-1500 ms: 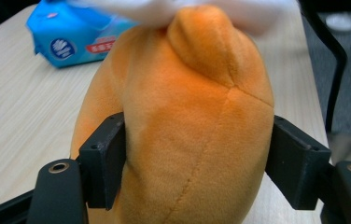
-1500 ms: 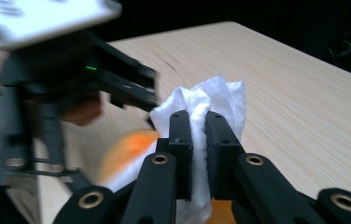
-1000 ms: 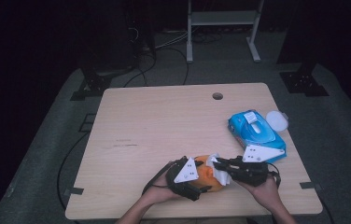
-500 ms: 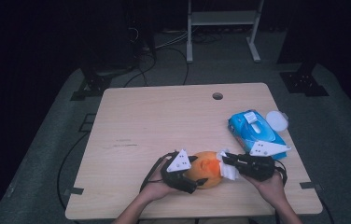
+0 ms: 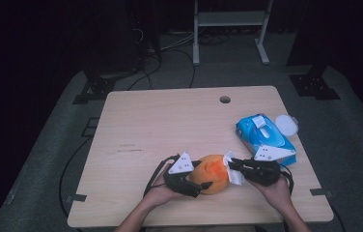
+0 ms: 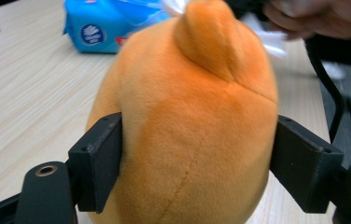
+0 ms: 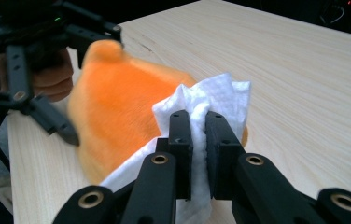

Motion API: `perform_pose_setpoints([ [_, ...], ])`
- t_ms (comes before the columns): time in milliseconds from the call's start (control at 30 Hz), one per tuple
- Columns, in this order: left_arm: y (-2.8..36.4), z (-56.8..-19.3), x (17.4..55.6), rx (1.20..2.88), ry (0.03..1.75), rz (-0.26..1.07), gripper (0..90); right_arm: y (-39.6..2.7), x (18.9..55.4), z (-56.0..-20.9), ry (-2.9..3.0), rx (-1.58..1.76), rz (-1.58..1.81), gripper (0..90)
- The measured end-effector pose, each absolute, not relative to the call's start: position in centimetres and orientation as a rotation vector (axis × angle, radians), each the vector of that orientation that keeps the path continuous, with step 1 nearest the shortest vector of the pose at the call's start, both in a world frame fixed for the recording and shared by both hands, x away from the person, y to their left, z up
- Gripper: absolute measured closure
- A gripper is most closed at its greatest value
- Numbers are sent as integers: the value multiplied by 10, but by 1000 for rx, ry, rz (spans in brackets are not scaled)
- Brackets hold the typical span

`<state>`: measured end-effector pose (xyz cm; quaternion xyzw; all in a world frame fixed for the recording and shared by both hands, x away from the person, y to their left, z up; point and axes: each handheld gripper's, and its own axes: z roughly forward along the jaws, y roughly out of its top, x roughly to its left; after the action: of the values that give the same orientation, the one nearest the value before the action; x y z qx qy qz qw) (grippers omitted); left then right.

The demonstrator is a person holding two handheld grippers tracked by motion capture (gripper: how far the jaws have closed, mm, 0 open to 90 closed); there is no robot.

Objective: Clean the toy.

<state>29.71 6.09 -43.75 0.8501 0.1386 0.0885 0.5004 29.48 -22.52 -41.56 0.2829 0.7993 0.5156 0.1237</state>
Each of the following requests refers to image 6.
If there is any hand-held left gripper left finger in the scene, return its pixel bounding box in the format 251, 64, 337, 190
67, 112, 123, 214

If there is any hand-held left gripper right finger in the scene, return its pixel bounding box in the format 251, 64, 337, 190
269, 115, 345, 214

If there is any orange plush toy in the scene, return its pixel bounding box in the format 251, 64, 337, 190
84, 0, 280, 224

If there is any blue wet wipes pack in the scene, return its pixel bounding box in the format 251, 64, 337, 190
63, 0, 172, 54

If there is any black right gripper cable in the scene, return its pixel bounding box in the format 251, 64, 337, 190
305, 40, 346, 144

